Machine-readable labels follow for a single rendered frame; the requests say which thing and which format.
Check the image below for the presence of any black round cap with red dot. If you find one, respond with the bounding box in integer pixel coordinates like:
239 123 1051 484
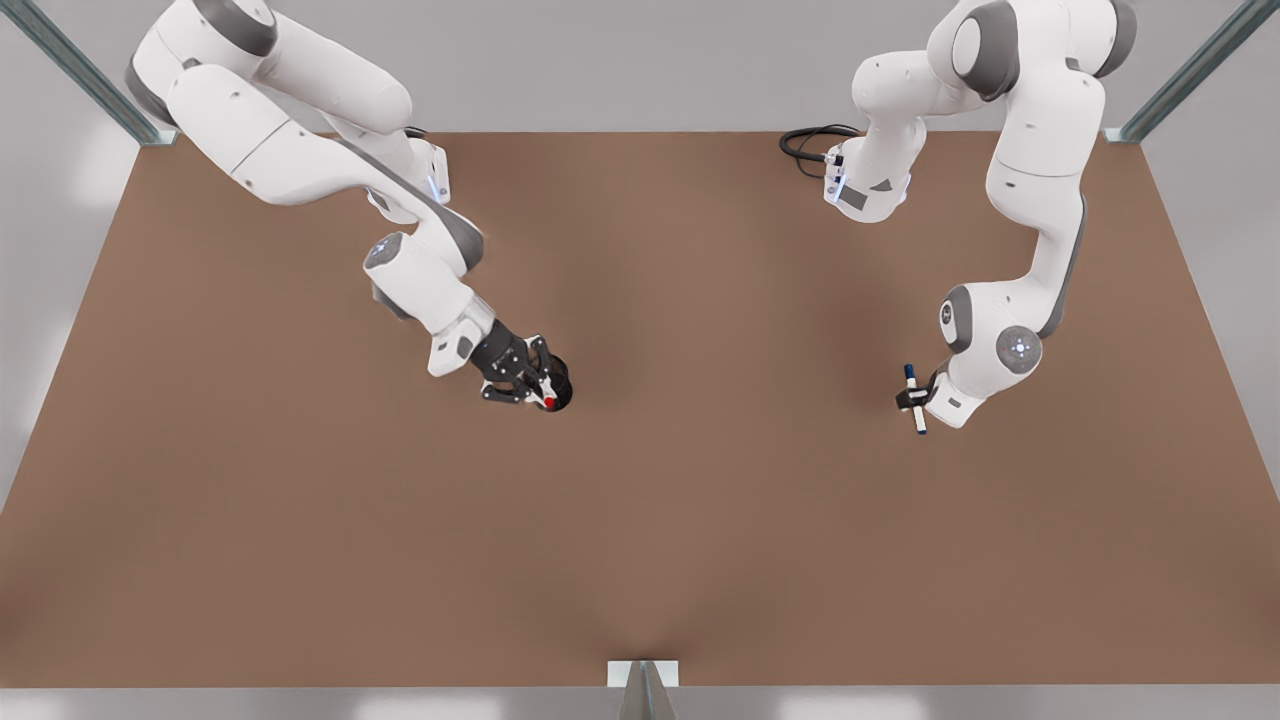
538 354 574 414

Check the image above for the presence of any silver frame post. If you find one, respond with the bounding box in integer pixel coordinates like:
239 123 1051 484
607 659 680 720
0 0 178 148
1103 0 1280 145

